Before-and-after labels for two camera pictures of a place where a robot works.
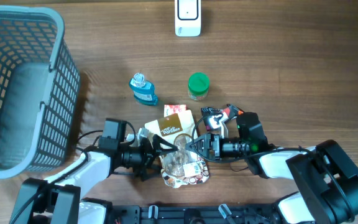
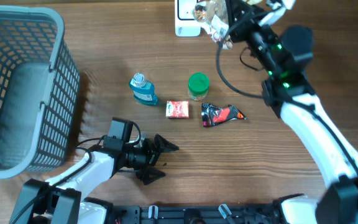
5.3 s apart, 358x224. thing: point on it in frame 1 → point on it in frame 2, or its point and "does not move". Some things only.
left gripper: [148, 157] does not move
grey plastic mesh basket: [30, 91] does not move
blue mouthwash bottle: [143, 91] does not move
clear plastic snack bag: [181, 167] → [214, 14]
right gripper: [210, 139] → [245, 23]
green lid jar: [198, 86] does not move
